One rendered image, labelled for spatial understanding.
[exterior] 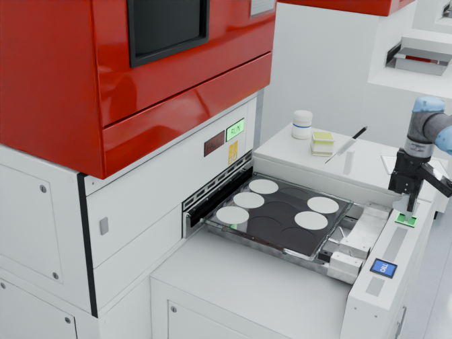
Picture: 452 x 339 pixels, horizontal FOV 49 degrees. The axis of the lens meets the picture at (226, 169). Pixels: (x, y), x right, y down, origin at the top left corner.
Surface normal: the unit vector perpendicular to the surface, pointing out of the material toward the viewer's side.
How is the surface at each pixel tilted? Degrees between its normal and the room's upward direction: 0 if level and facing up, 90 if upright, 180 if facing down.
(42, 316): 90
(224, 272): 0
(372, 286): 0
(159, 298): 90
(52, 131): 90
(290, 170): 90
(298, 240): 0
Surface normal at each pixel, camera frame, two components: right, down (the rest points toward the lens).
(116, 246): 0.87, 0.26
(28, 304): -0.50, 0.38
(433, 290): 0.04, -0.89
